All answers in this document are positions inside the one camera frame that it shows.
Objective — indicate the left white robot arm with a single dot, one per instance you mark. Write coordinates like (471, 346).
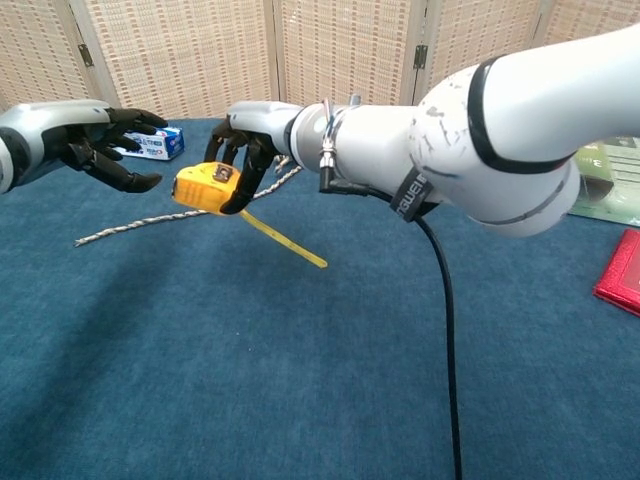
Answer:
(5, 167)

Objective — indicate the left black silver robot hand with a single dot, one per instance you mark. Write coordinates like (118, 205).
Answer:
(75, 125)

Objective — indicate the yellow tape measure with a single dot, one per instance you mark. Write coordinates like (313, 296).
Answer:
(200, 187)

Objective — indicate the blue white toothpaste box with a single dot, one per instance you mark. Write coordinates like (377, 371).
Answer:
(160, 142)

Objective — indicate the green blister pack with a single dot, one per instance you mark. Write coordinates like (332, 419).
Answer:
(610, 180)

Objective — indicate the bamboo folding screen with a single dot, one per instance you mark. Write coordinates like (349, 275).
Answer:
(200, 50)

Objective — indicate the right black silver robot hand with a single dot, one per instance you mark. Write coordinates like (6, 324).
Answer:
(260, 125)

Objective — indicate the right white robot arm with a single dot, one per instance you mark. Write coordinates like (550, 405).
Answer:
(500, 140)

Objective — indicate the blue felt table mat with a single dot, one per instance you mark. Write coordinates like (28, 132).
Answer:
(250, 350)

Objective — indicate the red booklet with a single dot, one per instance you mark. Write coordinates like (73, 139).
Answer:
(622, 275)

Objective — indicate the black screen hinge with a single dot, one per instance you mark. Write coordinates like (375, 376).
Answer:
(420, 56)
(85, 54)

